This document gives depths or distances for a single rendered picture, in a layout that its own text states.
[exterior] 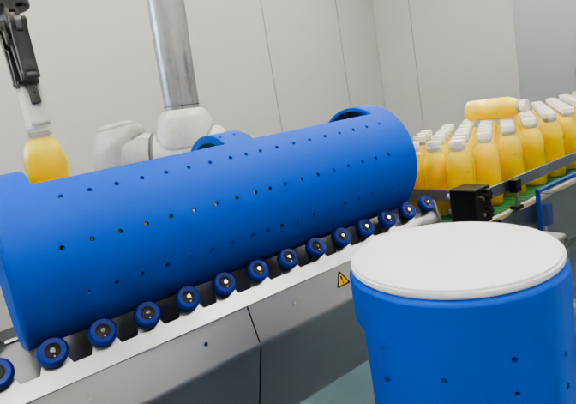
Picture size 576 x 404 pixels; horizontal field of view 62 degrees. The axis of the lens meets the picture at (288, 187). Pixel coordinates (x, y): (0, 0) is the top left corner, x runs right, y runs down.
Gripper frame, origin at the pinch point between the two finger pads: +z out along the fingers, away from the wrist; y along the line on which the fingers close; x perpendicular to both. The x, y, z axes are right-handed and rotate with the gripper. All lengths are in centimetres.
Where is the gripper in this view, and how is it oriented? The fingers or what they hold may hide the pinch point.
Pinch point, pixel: (33, 106)
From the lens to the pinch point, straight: 96.0
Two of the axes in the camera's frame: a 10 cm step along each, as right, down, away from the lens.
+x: 7.7, -2.5, 5.9
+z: 2.0, 9.7, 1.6
